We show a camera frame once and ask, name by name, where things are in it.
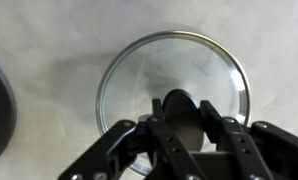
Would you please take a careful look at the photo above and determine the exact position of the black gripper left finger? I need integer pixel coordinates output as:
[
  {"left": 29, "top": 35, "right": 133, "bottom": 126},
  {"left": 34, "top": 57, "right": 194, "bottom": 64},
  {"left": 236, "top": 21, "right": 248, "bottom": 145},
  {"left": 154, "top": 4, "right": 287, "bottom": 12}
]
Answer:
[{"left": 57, "top": 98, "right": 205, "bottom": 180}]

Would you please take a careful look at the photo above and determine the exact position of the glass lid with black knob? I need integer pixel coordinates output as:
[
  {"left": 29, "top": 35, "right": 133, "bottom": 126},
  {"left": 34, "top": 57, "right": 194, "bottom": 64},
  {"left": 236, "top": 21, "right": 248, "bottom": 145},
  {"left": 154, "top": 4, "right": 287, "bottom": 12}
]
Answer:
[{"left": 95, "top": 30, "right": 252, "bottom": 178}]

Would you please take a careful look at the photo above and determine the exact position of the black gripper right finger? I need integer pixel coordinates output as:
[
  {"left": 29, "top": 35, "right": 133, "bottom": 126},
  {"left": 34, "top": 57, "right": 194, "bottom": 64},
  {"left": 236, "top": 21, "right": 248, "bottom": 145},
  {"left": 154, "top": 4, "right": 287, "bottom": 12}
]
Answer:
[{"left": 199, "top": 99, "right": 298, "bottom": 180}]

